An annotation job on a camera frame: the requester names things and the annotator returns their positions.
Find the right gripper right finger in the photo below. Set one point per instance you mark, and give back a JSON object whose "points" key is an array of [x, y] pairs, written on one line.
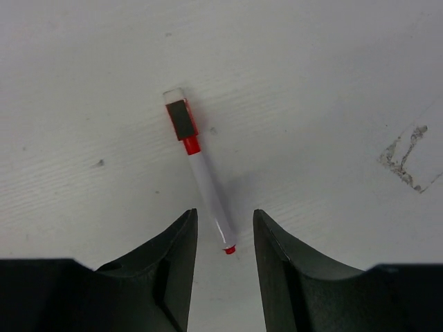
{"points": [[304, 290]]}

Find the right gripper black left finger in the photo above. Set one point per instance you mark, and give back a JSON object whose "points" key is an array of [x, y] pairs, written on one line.
{"points": [[147, 289]]}

